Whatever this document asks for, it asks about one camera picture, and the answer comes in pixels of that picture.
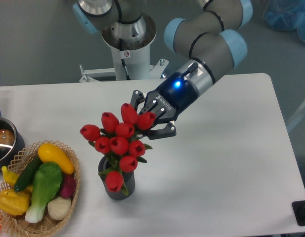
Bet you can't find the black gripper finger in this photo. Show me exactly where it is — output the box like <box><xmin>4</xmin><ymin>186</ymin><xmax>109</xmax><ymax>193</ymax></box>
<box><xmin>139</xmin><ymin>121</ymin><xmax>176</xmax><ymax>140</ymax></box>
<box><xmin>130</xmin><ymin>90</ymin><xmax>146</xmax><ymax>111</ymax></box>

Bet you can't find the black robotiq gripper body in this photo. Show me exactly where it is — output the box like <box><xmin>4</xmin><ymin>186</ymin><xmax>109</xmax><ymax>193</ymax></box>
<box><xmin>140</xmin><ymin>72</ymin><xmax>198</xmax><ymax>123</ymax></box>

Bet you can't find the red tulip bouquet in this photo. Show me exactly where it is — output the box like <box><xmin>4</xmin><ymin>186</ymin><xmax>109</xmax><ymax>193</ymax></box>
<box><xmin>80</xmin><ymin>103</ymin><xmax>157</xmax><ymax>196</ymax></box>

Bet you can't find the dark grey ribbed vase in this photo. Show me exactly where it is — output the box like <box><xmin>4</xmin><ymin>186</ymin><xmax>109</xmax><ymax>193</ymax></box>
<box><xmin>98</xmin><ymin>156</ymin><xmax>135</xmax><ymax>200</ymax></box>

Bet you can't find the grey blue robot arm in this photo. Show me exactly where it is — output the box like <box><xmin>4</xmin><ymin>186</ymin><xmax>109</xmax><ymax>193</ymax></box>
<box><xmin>73</xmin><ymin>0</ymin><xmax>253</xmax><ymax>140</ymax></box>

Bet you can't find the yellow squash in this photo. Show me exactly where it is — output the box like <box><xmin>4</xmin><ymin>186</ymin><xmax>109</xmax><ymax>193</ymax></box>
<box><xmin>38</xmin><ymin>143</ymin><xmax>75</xmax><ymax>175</ymax></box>

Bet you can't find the purple radish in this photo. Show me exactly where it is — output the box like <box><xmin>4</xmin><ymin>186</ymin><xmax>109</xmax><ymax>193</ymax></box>
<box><xmin>59</xmin><ymin>176</ymin><xmax>77</xmax><ymax>198</ymax></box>

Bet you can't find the green bok choy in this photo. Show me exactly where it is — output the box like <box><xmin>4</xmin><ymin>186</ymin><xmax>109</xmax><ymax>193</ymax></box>
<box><xmin>25</xmin><ymin>162</ymin><xmax>62</xmax><ymax>224</ymax></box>

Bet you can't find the woven wicker basket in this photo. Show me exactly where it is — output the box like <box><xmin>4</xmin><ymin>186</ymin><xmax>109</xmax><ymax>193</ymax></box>
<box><xmin>0</xmin><ymin>140</ymin><xmax>80</xmax><ymax>237</ymax></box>

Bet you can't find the white garlic bulb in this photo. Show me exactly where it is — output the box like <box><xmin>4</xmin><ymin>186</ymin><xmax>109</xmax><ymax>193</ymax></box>
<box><xmin>47</xmin><ymin>197</ymin><xmax>71</xmax><ymax>221</ymax></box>

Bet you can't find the blue plastic bag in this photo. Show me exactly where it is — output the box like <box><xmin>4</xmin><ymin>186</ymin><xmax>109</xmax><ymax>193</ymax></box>
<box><xmin>263</xmin><ymin>0</ymin><xmax>305</xmax><ymax>44</ymax></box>

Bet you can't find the green cucumber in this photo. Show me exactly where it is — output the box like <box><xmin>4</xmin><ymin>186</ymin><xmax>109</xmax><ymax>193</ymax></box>
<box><xmin>13</xmin><ymin>155</ymin><xmax>43</xmax><ymax>192</ymax></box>

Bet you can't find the small yellow banana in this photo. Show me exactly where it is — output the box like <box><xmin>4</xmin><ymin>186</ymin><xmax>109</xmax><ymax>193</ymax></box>
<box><xmin>1</xmin><ymin>166</ymin><xmax>33</xmax><ymax>193</ymax></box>

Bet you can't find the black device at edge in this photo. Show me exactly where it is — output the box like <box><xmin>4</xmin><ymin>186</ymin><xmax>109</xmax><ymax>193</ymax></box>
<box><xmin>292</xmin><ymin>200</ymin><xmax>305</xmax><ymax>226</ymax></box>

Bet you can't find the yellow bell pepper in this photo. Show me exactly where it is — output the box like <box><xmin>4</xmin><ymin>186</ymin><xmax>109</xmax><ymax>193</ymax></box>
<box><xmin>0</xmin><ymin>189</ymin><xmax>30</xmax><ymax>216</ymax></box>

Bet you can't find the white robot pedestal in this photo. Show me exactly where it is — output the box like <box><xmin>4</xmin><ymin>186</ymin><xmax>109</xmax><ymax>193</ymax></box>
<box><xmin>80</xmin><ymin>13</ymin><xmax>169</xmax><ymax>82</ymax></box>

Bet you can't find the black base cable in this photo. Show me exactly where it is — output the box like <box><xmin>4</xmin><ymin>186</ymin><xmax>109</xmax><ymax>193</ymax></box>
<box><xmin>118</xmin><ymin>38</ymin><xmax>131</xmax><ymax>80</ymax></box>

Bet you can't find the blue handled saucepan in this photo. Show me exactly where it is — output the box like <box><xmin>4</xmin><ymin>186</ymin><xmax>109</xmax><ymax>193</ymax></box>
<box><xmin>0</xmin><ymin>111</ymin><xmax>25</xmax><ymax>173</ymax></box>

